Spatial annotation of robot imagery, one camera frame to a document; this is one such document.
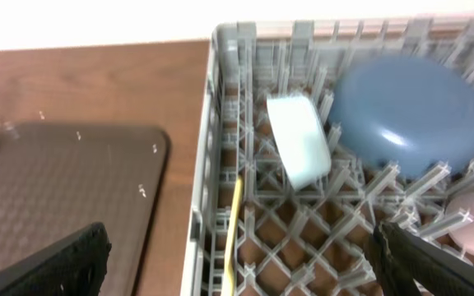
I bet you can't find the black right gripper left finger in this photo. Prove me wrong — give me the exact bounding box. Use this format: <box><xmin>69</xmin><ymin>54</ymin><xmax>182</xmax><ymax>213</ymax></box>
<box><xmin>0</xmin><ymin>222</ymin><xmax>112</xmax><ymax>296</ymax></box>

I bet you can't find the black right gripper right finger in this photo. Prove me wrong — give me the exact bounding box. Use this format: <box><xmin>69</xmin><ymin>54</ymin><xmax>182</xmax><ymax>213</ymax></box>
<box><xmin>364</xmin><ymin>221</ymin><xmax>474</xmax><ymax>296</ymax></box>

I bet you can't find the dark blue plate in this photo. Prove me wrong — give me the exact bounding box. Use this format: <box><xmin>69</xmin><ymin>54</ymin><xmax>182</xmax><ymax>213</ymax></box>
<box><xmin>328</xmin><ymin>56</ymin><xmax>474</xmax><ymax>178</ymax></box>

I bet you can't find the yellow plastic spoon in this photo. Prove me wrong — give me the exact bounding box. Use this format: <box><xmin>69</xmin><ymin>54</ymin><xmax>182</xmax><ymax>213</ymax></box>
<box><xmin>221</xmin><ymin>176</ymin><xmax>244</xmax><ymax>296</ymax></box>

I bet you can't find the light blue rice bowl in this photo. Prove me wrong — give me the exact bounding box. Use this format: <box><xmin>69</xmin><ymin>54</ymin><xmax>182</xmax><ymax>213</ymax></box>
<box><xmin>267</xmin><ymin>95</ymin><xmax>332</xmax><ymax>191</ymax></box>

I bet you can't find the grey dishwasher rack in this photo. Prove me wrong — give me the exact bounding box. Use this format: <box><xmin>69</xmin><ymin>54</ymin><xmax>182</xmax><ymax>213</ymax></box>
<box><xmin>181</xmin><ymin>17</ymin><xmax>474</xmax><ymax>295</ymax></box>

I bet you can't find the brown serving tray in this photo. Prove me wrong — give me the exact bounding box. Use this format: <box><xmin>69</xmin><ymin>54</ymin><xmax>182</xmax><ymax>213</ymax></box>
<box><xmin>0</xmin><ymin>122</ymin><xmax>169</xmax><ymax>295</ymax></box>

